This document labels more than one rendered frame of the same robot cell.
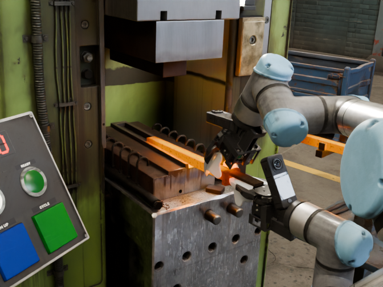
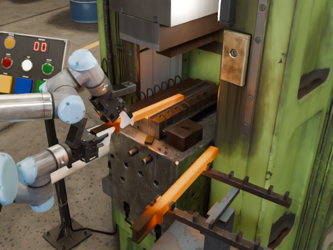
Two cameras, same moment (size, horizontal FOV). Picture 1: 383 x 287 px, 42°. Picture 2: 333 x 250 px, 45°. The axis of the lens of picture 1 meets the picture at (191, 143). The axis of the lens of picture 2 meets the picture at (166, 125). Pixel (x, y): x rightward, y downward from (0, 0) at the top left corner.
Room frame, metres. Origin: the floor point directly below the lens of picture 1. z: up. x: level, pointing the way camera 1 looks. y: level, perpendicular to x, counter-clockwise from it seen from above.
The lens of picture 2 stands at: (1.05, -1.34, 1.75)
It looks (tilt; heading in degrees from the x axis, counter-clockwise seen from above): 31 degrees down; 79
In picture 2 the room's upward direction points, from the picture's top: 1 degrees clockwise
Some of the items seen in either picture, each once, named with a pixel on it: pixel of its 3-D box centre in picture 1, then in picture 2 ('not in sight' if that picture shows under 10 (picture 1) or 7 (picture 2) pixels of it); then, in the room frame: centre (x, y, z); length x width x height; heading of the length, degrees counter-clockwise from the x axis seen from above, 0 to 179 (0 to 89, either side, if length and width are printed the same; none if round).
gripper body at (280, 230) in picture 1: (278, 210); (78, 149); (0.97, -0.19, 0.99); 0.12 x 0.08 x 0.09; 37
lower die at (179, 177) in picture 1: (144, 154); (176, 103); (1.37, 0.14, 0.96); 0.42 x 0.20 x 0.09; 37
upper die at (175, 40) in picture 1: (145, 30); (178, 19); (1.37, 0.14, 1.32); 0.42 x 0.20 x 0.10; 37
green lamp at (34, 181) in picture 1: (33, 181); (47, 68); (0.85, 0.29, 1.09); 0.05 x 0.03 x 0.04; 127
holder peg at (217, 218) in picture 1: (212, 217); (132, 152); (1.16, -0.06, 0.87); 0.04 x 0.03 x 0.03; 37
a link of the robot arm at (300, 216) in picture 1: (308, 221); (58, 156); (0.90, -0.24, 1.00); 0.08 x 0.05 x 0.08; 127
